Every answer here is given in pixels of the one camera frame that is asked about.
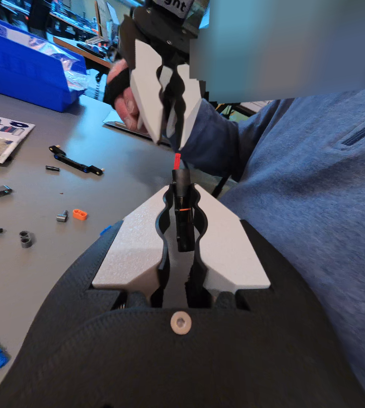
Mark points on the grey lego connector block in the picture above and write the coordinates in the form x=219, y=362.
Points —
x=1, y=191

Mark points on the orange two-hole lego beam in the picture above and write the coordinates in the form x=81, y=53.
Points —
x=75, y=213

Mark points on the person's right hand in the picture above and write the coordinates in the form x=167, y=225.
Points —
x=130, y=108

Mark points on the person's blue sweater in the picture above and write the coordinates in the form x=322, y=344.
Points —
x=297, y=255

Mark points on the blue plastic bin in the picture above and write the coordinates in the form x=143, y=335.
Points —
x=19, y=70

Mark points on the black stand leg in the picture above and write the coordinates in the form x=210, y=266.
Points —
x=220, y=186

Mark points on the blue lego axle pin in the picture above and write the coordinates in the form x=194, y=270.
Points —
x=106, y=230

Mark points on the black lego shock absorber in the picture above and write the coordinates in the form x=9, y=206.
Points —
x=182, y=216

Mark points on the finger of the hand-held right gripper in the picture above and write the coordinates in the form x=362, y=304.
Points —
x=145, y=89
x=193, y=102

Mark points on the red lego axle pin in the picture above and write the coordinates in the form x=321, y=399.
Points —
x=177, y=161

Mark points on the dark grey two-hole lego beam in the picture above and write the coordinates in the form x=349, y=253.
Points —
x=26, y=244

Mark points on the grey lego pin connector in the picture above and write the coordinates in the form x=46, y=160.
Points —
x=62, y=216

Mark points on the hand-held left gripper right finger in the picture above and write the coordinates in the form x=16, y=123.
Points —
x=233, y=255

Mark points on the pile of clear plastic bags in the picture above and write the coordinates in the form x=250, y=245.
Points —
x=70, y=73

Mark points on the black lego beam with pins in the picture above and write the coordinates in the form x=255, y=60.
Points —
x=74, y=161

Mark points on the silver flat panel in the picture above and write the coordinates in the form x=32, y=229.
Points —
x=114, y=122

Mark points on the black lego pin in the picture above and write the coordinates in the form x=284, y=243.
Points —
x=52, y=168

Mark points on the sticker sheet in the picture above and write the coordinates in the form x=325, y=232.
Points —
x=0, y=137

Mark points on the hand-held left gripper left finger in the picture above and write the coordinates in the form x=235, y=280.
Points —
x=128, y=255

